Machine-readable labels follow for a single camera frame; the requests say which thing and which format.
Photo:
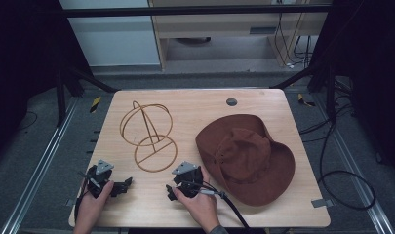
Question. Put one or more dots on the grey tape piece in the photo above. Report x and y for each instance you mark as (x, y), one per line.
(322, 203)

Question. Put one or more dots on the person's left hand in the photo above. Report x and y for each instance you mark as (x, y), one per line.
(93, 204)

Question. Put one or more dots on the brown suede cowboy hat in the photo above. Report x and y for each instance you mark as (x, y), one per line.
(247, 159)

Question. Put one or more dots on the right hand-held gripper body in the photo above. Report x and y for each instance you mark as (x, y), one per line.
(188, 180)

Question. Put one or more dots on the yellow black striped tape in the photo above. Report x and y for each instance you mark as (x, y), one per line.
(305, 100)
(95, 104)

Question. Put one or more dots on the person's right hand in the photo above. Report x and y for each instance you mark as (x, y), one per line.
(200, 204)

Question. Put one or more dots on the wooden desk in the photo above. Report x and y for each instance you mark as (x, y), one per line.
(185, 201)

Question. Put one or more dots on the black metal frame bar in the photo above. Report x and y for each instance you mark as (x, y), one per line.
(191, 10)

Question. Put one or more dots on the black metal stand leg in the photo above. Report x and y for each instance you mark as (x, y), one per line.
(315, 84)
(74, 84)

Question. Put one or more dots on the aluminium floor rail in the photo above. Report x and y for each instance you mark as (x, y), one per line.
(39, 169)
(351, 162)

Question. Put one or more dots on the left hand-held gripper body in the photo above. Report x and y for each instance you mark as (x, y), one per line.
(99, 177)

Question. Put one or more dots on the light wooden cabinet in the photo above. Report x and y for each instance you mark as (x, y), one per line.
(230, 29)

